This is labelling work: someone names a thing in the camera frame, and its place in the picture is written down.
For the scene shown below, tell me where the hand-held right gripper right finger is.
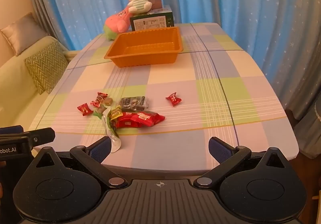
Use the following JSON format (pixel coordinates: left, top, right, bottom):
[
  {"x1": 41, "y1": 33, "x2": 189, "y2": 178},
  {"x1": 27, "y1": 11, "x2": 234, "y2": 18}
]
[{"x1": 193, "y1": 136, "x2": 289, "y2": 188}]

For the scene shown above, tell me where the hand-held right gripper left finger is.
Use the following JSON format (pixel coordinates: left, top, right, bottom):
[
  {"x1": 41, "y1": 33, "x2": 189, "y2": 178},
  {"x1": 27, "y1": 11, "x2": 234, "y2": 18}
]
[{"x1": 33, "y1": 136, "x2": 128, "y2": 188}]

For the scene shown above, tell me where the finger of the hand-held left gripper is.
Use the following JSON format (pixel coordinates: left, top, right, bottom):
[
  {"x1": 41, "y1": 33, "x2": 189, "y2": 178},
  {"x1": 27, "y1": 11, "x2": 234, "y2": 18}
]
[
  {"x1": 26, "y1": 128, "x2": 56, "y2": 150},
  {"x1": 0, "y1": 125, "x2": 25, "y2": 136}
]

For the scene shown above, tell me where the white and green long wrapper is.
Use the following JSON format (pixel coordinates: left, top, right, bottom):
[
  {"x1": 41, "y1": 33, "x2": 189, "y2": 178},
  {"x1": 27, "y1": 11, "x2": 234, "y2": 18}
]
[{"x1": 104, "y1": 110, "x2": 122, "y2": 154}]

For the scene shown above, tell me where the green candy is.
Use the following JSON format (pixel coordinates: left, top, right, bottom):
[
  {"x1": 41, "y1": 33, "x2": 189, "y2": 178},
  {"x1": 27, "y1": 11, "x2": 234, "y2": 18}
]
[{"x1": 93, "y1": 105, "x2": 108, "y2": 120}]

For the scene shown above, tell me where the red square snack packet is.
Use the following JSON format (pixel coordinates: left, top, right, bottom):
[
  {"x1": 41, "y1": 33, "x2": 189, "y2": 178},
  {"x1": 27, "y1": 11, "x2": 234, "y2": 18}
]
[
  {"x1": 116, "y1": 112, "x2": 141, "y2": 129},
  {"x1": 133, "y1": 111, "x2": 166, "y2": 127}
]

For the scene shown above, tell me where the small red candy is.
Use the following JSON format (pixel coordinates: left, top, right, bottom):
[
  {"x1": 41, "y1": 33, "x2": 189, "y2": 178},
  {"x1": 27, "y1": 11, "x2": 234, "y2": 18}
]
[
  {"x1": 77, "y1": 102, "x2": 92, "y2": 117},
  {"x1": 166, "y1": 92, "x2": 182, "y2": 108}
]

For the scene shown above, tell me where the orange plastic tray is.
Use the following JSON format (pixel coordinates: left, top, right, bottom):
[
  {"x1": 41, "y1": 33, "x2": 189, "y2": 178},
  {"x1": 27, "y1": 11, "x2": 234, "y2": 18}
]
[{"x1": 104, "y1": 26, "x2": 185, "y2": 68}]

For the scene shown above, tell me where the yellow and red wrapped candy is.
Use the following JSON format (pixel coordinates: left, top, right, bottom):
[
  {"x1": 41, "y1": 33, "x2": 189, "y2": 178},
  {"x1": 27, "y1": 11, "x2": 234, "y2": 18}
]
[{"x1": 110, "y1": 106, "x2": 123, "y2": 120}]

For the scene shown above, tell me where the light green sofa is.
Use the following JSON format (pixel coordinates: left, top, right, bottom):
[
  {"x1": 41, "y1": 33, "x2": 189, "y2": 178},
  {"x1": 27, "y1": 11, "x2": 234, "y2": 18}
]
[{"x1": 0, "y1": 12, "x2": 74, "y2": 129}]

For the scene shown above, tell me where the red and brown wrapped candy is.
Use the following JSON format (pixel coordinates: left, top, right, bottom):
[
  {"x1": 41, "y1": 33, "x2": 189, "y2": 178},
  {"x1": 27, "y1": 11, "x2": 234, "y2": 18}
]
[{"x1": 90, "y1": 92, "x2": 109, "y2": 108}]

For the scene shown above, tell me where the dark snack packet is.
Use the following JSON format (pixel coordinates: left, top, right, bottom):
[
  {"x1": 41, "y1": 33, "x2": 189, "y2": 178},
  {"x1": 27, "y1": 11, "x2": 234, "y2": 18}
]
[{"x1": 119, "y1": 96, "x2": 148, "y2": 110}]

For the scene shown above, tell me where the green zigzag cushion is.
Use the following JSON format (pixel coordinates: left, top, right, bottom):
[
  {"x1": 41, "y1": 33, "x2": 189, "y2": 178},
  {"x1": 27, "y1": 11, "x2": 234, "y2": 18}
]
[{"x1": 24, "y1": 41, "x2": 70, "y2": 95}]

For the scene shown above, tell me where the grey cloth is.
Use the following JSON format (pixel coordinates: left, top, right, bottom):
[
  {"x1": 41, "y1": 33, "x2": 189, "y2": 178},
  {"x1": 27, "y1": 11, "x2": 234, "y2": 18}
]
[{"x1": 292, "y1": 100, "x2": 321, "y2": 162}]

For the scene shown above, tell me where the grey cushion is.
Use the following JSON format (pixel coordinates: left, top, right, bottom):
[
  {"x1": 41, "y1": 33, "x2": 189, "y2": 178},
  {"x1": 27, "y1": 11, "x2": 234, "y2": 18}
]
[{"x1": 0, "y1": 12, "x2": 49, "y2": 56}]

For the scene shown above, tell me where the pink and green plush toy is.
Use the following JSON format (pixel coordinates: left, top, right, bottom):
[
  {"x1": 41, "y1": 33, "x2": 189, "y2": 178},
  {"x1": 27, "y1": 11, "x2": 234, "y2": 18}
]
[{"x1": 104, "y1": 6, "x2": 132, "y2": 41}]

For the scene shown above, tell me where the green cardboard box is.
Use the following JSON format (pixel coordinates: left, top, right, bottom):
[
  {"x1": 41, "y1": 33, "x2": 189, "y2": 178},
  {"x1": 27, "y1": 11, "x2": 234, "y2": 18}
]
[{"x1": 130, "y1": 4, "x2": 175, "y2": 32}]

